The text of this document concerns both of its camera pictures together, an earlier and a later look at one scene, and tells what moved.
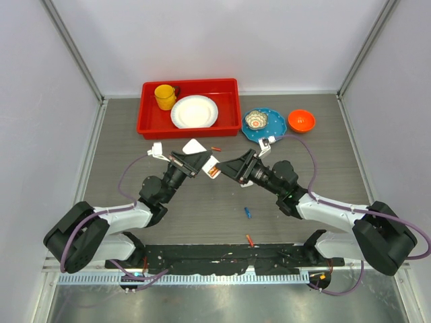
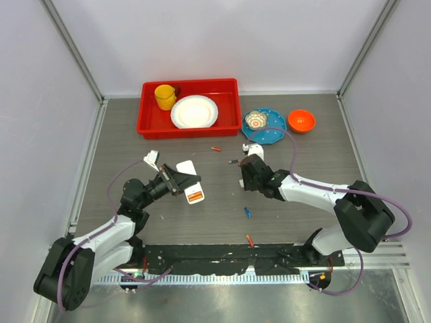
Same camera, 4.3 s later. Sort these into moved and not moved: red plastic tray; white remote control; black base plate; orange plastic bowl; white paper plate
Moved: white remote control
Not moved: black base plate; white paper plate; orange plastic bowl; red plastic tray
